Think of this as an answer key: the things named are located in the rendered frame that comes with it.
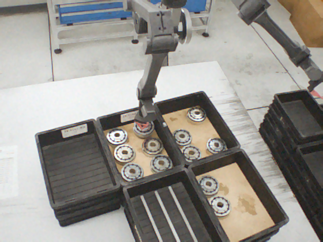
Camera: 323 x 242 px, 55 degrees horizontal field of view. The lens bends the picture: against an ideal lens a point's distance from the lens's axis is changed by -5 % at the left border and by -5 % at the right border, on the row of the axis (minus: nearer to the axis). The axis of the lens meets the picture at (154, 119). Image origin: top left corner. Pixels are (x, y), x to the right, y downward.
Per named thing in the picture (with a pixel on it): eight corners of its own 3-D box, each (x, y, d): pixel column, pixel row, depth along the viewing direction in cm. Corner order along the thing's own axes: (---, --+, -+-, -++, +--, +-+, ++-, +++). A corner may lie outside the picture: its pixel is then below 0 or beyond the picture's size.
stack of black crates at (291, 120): (254, 132, 260) (273, 93, 226) (285, 126, 267) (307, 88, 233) (277, 173, 236) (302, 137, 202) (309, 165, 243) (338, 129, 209)
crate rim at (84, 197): (34, 136, 150) (33, 133, 148) (95, 120, 159) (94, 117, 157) (51, 211, 127) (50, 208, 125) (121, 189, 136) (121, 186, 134)
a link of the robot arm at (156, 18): (179, 9, 100) (148, 11, 98) (178, 49, 107) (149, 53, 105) (144, -10, 137) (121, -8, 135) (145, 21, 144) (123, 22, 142)
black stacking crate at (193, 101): (151, 118, 175) (152, 104, 166) (199, 105, 184) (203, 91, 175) (182, 178, 152) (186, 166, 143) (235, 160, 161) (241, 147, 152)
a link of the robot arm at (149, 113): (155, 83, 143) (136, 86, 141) (162, 102, 136) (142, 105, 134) (153, 101, 152) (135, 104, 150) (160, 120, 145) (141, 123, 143)
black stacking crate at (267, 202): (183, 180, 152) (186, 167, 143) (235, 161, 161) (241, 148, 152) (222, 257, 129) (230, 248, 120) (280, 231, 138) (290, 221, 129)
